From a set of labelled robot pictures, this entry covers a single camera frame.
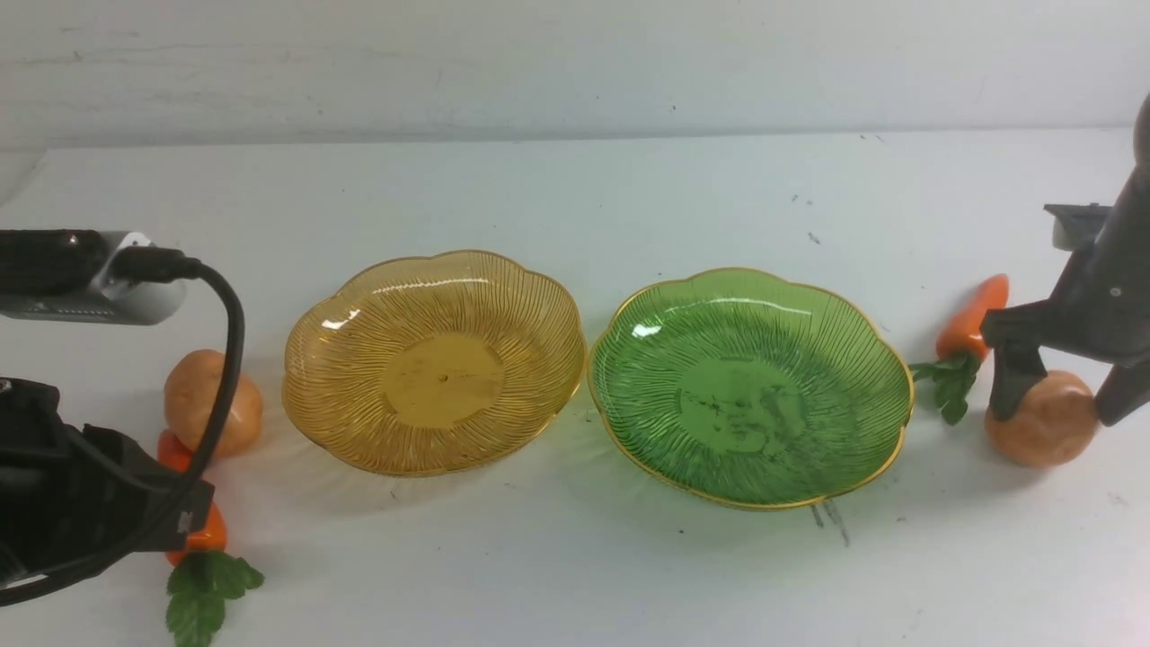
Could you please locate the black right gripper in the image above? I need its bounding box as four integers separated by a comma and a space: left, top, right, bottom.
981, 171, 1150, 428

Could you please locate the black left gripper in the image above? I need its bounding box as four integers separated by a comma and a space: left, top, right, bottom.
1, 377, 215, 585

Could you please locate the brown plastic potato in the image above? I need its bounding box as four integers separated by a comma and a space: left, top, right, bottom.
983, 371, 1101, 468
164, 349, 265, 457

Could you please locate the orange plastic carrot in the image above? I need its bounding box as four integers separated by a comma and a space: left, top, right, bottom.
909, 274, 1011, 428
158, 430, 265, 647

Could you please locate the green glass plate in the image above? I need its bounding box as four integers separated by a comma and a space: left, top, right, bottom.
587, 269, 917, 510

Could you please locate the amber glass plate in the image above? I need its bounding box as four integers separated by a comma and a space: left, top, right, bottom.
282, 251, 588, 478

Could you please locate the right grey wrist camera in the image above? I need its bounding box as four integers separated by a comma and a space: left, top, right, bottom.
1044, 202, 1112, 253

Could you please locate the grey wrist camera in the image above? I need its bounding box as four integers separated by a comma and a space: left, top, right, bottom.
1, 229, 186, 326
1044, 202, 1112, 253

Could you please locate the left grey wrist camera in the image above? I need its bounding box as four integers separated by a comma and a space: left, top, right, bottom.
1, 229, 186, 326

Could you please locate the black left camera cable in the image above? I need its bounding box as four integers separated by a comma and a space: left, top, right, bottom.
0, 246, 246, 607

